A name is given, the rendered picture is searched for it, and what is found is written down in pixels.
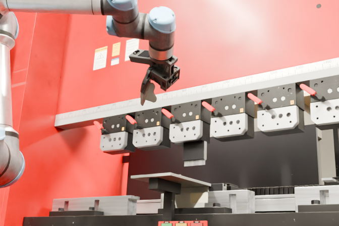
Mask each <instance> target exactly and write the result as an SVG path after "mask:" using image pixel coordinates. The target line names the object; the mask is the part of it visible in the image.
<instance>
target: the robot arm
mask: <svg viewBox="0 0 339 226"><path fill-rule="evenodd" d="M13 12H25V13H51V14H77V15H103V16H107V19H106V31H107V33H108V34H109V35H112V36H117V37H125V38H134V39H143V40H149V50H143V49H137V50H135V51H134V52H133V53H131V54H130V55H129V59H130V61H131V62H135V63H141V64H147V65H150V67H148V69H147V72H146V75H145V77H144V79H143V81H142V84H141V89H140V99H141V105H142V106H143V105H144V102H145V100H147V101H150V102H156V101H157V97H156V96H155V94H154V90H155V85H154V83H151V80H152V81H154V82H156V83H158V84H159V85H160V88H161V89H162V90H164V91H165V92H166V90H167V89H169V88H170V87H171V86H172V85H173V84H174V83H175V82H176V81H177V80H178V79H180V68H179V67H178V66H176V65H175V63H176V62H177V61H178V58H177V57H176V56H174V55H173V53H174V41H175V29H176V19H175V14H174V12H173V11H172V10H171V9H169V8H167V7H158V8H157V7H155V8H153V9H152V10H151V11H150V13H149V14H146V13H139V9H138V0H0V188H5V187H8V186H11V185H12V184H14V183H15V182H16V181H17V180H18V179H19V178H20V177H21V176H22V174H23V172H24V168H25V160H24V156H23V154H22V153H21V152H20V149H19V134H18V132H16V131H15V130H14V129H13V121H12V95H11V68H10V50H11V49H12V48H13V47H14V46H15V39H16V38H17V36H18V33H19V25H18V21H17V18H16V16H15V14H14V13H13Z"/></svg>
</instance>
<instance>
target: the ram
mask: <svg viewBox="0 0 339 226"><path fill-rule="evenodd" d="M155 7H157V8H158V7H167V8H169V9H171V10H172V11H173V12H174V14H175V19H176V29H175V41H174V53H173V55H174V56H176V57H177V58H178V61H177V62H176V63H175V65H176V66H178V67H179V68H180V79H178V80H177V81H176V82H175V83H174V84H173V85H172V86H171V87H170V88H169V89H167V90H166V92H171V91H176V90H181V89H186V88H191V87H196V86H201V85H206V84H211V83H216V82H221V81H226V80H231V79H236V78H241V77H246V76H251V75H256V74H261V73H266V72H271V71H276V70H280V69H285V68H290V67H295V66H300V65H305V64H310V63H315V62H320V61H325V60H330V59H335V58H339V0H138V9H139V13H146V14H149V13H150V11H151V10H152V9H153V8H155ZM106 19H107V16H103V15H77V14H69V18H68V26H67V34H66V42H65V50H64V57H63V65H62V73H61V81H60V88H59V96H58V104H57V109H56V115H59V114H64V113H67V112H72V111H77V110H82V109H87V108H92V107H97V106H102V105H107V104H112V103H116V102H121V101H126V100H131V99H136V98H140V89H141V84H142V81H143V79H144V77H145V75H146V72H147V69H148V67H150V65H147V64H141V63H135V62H131V61H130V60H129V61H125V51H126V40H129V39H132V38H125V37H117V36H112V35H109V34H108V33H107V31H106ZM118 42H121V44H120V54H119V55H116V56H112V47H113V44H115V43H118ZM105 46H107V55H106V65H105V67H104V68H101V69H97V70H93V67H94V57H95V50H96V49H99V48H102V47H105ZM118 57H119V63H118V64H115V65H111V59H115V58H118ZM335 75H339V67H333V68H328V69H323V70H318V71H312V72H307V73H302V74H296V75H291V76H286V77H281V78H276V79H270V80H265V81H260V82H255V83H249V84H244V85H239V86H234V87H229V88H223V89H218V90H212V91H207V92H202V93H197V94H192V95H186V96H181V97H176V98H171V99H166V100H160V101H156V102H150V103H145V104H144V105H143V106H142V105H134V106H129V107H123V108H118V109H113V110H108V111H103V112H97V113H94V114H89V115H83V116H78V117H73V118H68V119H62V120H57V121H55V124H54V126H55V127H58V128H61V129H64V130H69V129H74V128H80V127H87V126H92V125H95V124H94V121H97V122H99V123H100V124H102V123H103V118H105V117H110V116H116V115H121V114H130V115H132V116H135V112H136V111H141V110H147V109H152V108H158V107H163V108H165V109H168V110H170V111H171V107H172V105H174V104H180V103H185V102H191V101H197V100H202V101H204V102H207V103H208V104H210V105H212V98H213V97H219V96H224V95H230V94H235V93H241V92H246V93H248V94H249V93H251V94H253V95H254V96H256V97H257V90H258V89H263V88H268V87H274V86H279V85H285V84H291V83H296V84H298V85H299V86H300V85H301V84H304V85H306V86H308V87H310V83H309V80H313V79H318V78H324V77H329V76H335ZM151 83H154V85H155V90H154V94H155V95H156V94H161V93H166V92H165V91H164V90H162V89H161V88H160V85H159V84H158V83H156V82H154V81H152V80H151Z"/></svg>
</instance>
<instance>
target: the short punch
mask: <svg viewBox="0 0 339 226"><path fill-rule="evenodd" d="M206 158H207V142H206V141H198V142H190V143H184V152H183V161H184V166H195V165H205V160H206Z"/></svg>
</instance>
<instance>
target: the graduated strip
mask: <svg viewBox="0 0 339 226"><path fill-rule="evenodd" d="M333 67H339V58H335V59H330V60H325V61H320V62H315V63H310V64H305V65H300V66H295V67H290V68H285V69H280V70H276V71H271V72H266V73H261V74H256V75H251V76H246V77H241V78H236V79H231V80H226V81H221V82H216V83H211V84H206V85H201V86H196V87H191V88H186V89H181V90H176V91H171V92H166V93H161V94H156V95H155V96H156V97H157V101H160V100H166V99H171V98H176V97H181V96H186V95H192V94H197V93H202V92H207V91H212V90H218V89H223V88H229V87H234V86H239V85H244V84H249V83H255V82H260V81H265V80H270V79H276V78H281V77H286V76H291V75H296V74H302V73H307V72H312V71H318V70H323V69H328V68H333ZM140 104H141V99H140V98H136V99H131V100H126V101H121V102H116V103H112V104H107V105H102V106H97V107H92V108H87V109H82V110H77V111H72V112H67V113H64V114H59V115H56V116H55V121H57V120H62V119H68V118H73V117H78V116H83V115H89V114H94V113H97V112H103V111H108V110H113V109H118V108H123V107H129V106H134V105H140Z"/></svg>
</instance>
